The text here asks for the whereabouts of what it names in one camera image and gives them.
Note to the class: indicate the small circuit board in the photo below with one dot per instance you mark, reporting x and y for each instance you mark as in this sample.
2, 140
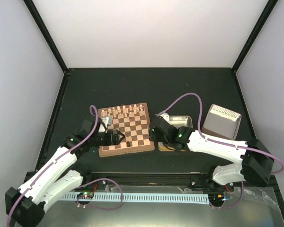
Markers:
219, 197
85, 195

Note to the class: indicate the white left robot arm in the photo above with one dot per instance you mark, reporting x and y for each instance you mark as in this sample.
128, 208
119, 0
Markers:
28, 203

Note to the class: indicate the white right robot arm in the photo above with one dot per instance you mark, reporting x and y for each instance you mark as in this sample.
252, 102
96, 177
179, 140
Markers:
246, 165

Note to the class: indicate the wooden chess board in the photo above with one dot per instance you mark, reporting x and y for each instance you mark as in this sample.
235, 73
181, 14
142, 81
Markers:
135, 128

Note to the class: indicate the pink tin lid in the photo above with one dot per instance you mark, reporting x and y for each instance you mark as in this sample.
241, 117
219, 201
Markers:
221, 122

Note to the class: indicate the small circuit board left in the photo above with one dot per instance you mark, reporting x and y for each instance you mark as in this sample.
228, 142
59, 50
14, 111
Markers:
85, 195

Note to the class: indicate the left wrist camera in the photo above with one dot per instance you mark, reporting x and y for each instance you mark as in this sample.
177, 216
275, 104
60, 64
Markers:
105, 123

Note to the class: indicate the yellow bear metal tin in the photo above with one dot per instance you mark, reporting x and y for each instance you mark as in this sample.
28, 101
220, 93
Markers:
177, 121

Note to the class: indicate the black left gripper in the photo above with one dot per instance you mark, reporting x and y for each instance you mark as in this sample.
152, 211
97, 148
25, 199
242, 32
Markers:
112, 140

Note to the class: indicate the white slotted cable duct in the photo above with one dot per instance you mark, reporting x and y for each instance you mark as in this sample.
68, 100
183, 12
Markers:
141, 197

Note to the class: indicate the small circuit board right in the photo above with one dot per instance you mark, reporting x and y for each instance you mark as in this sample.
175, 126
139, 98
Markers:
219, 197

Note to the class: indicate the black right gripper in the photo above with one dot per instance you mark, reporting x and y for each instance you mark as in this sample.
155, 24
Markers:
152, 135

